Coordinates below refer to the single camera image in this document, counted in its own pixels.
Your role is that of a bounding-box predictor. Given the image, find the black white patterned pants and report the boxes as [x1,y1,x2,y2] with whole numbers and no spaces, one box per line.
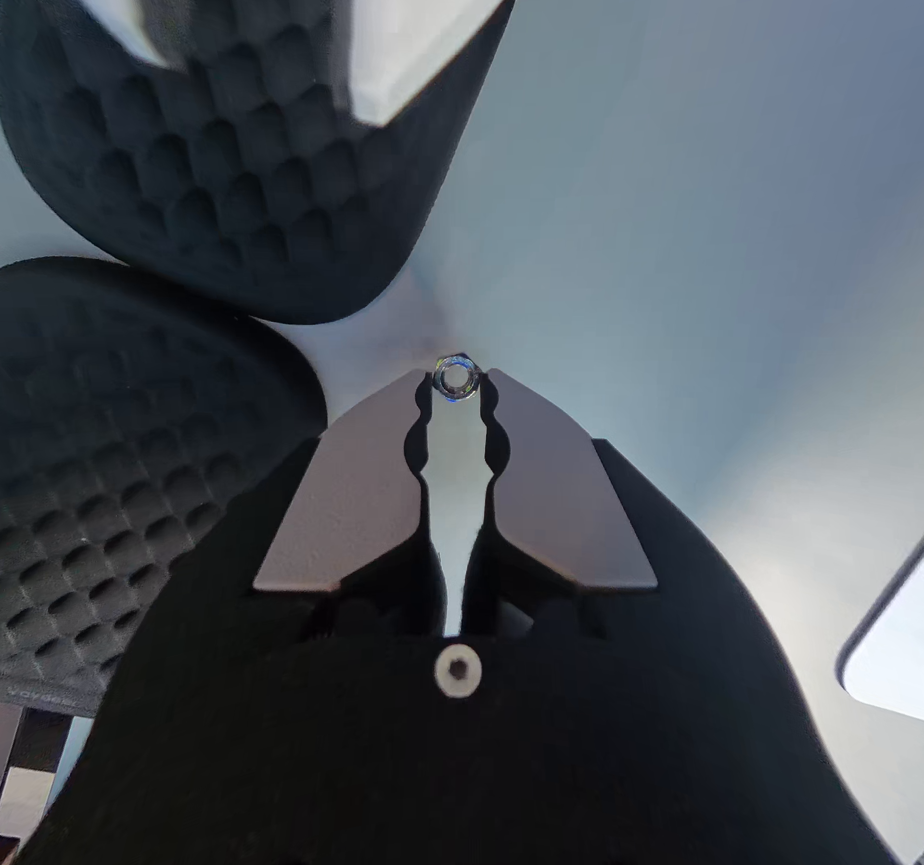
[0,706,73,848]

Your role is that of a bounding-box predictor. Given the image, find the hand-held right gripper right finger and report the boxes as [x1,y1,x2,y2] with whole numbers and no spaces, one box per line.
[478,367,659,591]

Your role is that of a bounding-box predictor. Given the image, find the silver hex bolt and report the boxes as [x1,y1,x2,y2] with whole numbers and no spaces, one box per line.
[433,354,483,404]

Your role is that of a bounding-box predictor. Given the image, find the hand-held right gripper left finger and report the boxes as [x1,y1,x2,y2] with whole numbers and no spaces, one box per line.
[253,370,436,592]

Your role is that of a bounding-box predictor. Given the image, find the white document stand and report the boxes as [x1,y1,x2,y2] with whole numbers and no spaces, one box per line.
[836,536,924,723]

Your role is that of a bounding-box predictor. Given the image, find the black honeycomb wrist pad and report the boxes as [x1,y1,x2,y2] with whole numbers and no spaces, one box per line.
[0,0,522,326]
[0,257,329,720]

